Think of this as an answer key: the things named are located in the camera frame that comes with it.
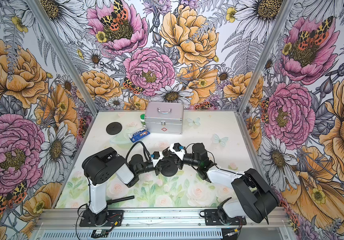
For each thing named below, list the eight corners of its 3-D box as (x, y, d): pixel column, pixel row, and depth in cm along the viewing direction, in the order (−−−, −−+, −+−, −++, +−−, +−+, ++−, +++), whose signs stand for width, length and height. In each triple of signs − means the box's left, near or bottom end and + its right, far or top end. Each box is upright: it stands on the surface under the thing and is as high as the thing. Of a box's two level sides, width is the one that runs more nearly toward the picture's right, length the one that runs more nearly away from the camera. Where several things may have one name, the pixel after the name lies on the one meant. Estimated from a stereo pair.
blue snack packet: (132, 143, 104) (131, 140, 102) (129, 138, 107) (128, 135, 105) (149, 134, 109) (148, 131, 107) (145, 129, 112) (145, 126, 110)
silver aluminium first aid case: (145, 134, 109) (141, 118, 96) (150, 108, 127) (147, 91, 114) (183, 134, 109) (184, 118, 96) (182, 108, 127) (183, 92, 114)
